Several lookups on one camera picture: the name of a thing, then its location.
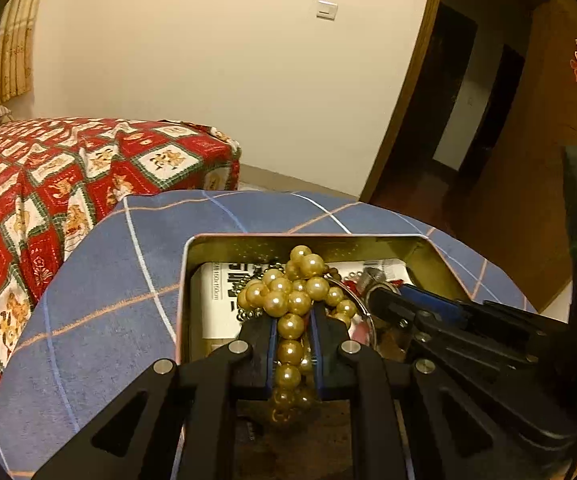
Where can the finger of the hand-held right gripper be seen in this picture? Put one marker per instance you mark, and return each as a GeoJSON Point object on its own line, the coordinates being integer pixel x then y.
{"type": "Point", "coordinates": [443, 307]}
{"type": "Point", "coordinates": [398, 310]}

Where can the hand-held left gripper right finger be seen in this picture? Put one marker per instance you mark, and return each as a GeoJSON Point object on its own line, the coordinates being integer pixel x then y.
{"type": "Point", "coordinates": [318, 360]}

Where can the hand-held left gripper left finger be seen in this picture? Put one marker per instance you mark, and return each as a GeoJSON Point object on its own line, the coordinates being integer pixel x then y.
{"type": "Point", "coordinates": [270, 360]}

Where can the pink tin box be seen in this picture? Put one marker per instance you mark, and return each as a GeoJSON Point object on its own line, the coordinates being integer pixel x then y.
{"type": "Point", "coordinates": [218, 255]}

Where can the white printed card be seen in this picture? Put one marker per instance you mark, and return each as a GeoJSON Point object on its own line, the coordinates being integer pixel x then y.
{"type": "Point", "coordinates": [218, 305]}

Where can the wooden door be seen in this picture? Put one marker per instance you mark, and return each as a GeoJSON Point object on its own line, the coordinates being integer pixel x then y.
{"type": "Point", "coordinates": [528, 160]}

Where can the blue checked tablecloth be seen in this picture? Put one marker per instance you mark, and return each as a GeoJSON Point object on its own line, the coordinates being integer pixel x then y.
{"type": "Point", "coordinates": [108, 285]}

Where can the red patchwork quilt bed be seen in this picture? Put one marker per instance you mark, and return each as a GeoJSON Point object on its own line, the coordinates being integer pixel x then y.
{"type": "Point", "coordinates": [68, 185]}

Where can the narrow beige patterned curtain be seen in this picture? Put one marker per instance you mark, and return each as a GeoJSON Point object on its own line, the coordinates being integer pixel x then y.
{"type": "Point", "coordinates": [18, 40]}

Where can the wooden door frame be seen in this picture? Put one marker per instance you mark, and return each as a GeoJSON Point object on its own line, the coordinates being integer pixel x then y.
{"type": "Point", "coordinates": [403, 85]}

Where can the white light switch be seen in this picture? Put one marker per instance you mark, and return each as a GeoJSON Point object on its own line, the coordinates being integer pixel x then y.
{"type": "Point", "coordinates": [327, 10]}

